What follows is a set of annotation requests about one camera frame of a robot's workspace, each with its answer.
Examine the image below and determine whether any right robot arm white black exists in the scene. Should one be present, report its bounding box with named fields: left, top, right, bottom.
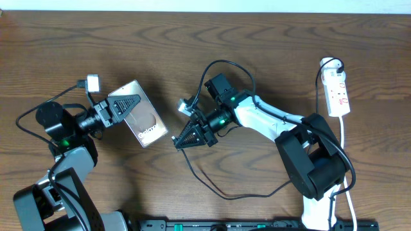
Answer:
left=172, top=74, right=353, bottom=230

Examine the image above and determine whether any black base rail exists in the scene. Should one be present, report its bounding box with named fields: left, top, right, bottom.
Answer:
left=133, top=219, right=380, bottom=231

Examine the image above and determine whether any white power strip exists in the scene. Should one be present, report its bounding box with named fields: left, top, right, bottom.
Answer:
left=320, top=57, right=351, bottom=117

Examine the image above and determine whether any black charger cable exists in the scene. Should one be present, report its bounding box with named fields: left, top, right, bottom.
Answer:
left=171, top=58, right=345, bottom=201

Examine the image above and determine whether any white power strip cord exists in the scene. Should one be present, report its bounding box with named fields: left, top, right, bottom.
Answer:
left=338, top=115, right=358, bottom=231

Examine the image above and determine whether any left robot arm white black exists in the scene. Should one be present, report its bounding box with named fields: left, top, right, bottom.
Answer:
left=13, top=94, right=141, bottom=230

